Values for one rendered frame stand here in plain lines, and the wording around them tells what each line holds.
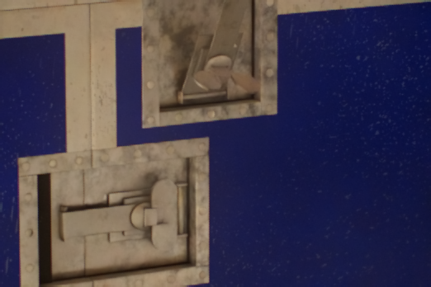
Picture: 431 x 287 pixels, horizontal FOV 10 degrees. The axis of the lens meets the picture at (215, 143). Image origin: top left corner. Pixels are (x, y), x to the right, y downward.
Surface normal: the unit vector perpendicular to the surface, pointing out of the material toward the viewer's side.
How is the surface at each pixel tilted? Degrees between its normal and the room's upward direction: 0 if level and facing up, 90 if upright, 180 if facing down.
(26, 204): 90
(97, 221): 90
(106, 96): 90
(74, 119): 90
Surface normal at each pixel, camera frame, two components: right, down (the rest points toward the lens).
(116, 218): 0.46, 0.19
